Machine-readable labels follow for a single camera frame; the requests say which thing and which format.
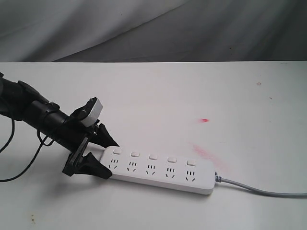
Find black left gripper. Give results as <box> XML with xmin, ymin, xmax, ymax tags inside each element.
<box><xmin>47</xmin><ymin>107</ymin><xmax>119</xmax><ymax>179</ymax></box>

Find white five-outlet power strip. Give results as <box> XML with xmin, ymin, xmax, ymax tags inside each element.
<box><xmin>100</xmin><ymin>146</ymin><xmax>215</xmax><ymax>195</ymax></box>

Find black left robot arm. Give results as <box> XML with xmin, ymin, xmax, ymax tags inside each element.
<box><xmin>0</xmin><ymin>77</ymin><xmax>118</xmax><ymax>179</ymax></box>

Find grey backdrop cloth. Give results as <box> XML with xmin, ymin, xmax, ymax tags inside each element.
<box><xmin>0</xmin><ymin>0</ymin><xmax>307</xmax><ymax>62</ymax></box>

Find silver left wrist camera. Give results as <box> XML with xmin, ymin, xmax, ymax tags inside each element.
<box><xmin>78</xmin><ymin>97</ymin><xmax>103</xmax><ymax>127</ymax></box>

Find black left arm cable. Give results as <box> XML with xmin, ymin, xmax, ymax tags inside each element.
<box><xmin>0</xmin><ymin>95</ymin><xmax>58</xmax><ymax>182</ymax></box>

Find white power cable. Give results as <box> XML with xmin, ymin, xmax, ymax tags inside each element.
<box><xmin>213</xmin><ymin>172</ymin><xmax>307</xmax><ymax>199</ymax></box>

